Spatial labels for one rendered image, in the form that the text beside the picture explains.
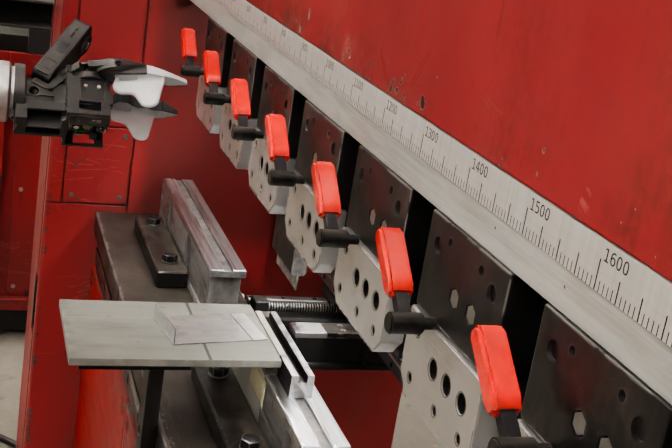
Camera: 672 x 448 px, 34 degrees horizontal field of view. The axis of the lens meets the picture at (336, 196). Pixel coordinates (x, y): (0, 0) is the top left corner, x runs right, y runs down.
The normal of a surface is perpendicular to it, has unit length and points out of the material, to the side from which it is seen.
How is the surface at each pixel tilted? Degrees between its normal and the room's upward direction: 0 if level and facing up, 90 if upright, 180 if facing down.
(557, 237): 90
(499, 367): 39
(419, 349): 90
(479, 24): 90
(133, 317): 0
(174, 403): 0
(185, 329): 0
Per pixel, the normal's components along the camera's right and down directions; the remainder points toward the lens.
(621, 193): -0.94, -0.06
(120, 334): 0.15, -0.95
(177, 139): 0.29, 0.31
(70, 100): 0.31, -0.53
